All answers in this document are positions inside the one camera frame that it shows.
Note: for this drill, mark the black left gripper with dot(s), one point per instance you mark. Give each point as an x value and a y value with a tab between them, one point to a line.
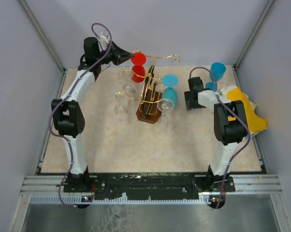
119	54

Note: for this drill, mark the red plastic wine glass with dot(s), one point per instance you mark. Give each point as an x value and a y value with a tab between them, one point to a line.
139	59

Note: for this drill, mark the blue wine glass front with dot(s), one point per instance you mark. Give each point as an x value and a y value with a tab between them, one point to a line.
170	96

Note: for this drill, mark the blue wine glass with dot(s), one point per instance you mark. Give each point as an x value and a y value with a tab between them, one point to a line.
170	96
217	72

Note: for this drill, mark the clear wine glass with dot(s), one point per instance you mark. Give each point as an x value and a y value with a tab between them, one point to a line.
165	106
128	86
121	107

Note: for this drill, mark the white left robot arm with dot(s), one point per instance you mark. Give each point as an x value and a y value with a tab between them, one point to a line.
67	116

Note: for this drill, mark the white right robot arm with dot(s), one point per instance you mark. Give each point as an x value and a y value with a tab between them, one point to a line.
230	124

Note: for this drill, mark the yellow patterned cloth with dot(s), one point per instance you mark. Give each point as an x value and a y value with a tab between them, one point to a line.
255	123

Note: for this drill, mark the gold wire glass rack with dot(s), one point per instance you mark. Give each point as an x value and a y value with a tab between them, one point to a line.
152	90

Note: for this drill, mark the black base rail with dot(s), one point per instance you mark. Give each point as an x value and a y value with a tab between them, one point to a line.
145	188

